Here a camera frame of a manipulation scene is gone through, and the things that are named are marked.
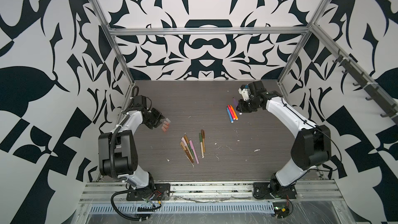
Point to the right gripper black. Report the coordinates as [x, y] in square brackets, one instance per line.
[240, 107]

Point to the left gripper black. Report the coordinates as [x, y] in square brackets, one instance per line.
[158, 115]

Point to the orange highlighter pen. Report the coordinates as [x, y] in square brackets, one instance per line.
[236, 118]

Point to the green cap beige pen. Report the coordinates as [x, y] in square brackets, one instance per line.
[201, 144]

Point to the blue highlighter pen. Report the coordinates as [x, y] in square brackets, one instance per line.
[229, 115]

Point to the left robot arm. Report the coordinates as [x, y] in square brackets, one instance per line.
[117, 153]

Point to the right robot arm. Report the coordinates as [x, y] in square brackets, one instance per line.
[311, 147]

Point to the pale pink cap tan pen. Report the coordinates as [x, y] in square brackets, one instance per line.
[187, 149]

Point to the tan cap brown pen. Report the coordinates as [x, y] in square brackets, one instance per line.
[186, 152]

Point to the gold cap green pen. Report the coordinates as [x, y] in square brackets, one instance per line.
[188, 146]

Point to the small circuit board right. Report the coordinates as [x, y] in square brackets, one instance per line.
[283, 210]

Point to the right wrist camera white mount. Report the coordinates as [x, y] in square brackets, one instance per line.
[244, 91]

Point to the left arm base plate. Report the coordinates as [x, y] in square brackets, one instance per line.
[148, 192]

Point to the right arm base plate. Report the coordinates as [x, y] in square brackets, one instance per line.
[273, 190]

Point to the wall hook rail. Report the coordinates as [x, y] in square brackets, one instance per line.
[365, 82]

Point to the white slotted cable duct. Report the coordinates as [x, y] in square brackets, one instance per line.
[188, 208]

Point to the aluminium front rail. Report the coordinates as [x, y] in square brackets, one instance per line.
[214, 191]

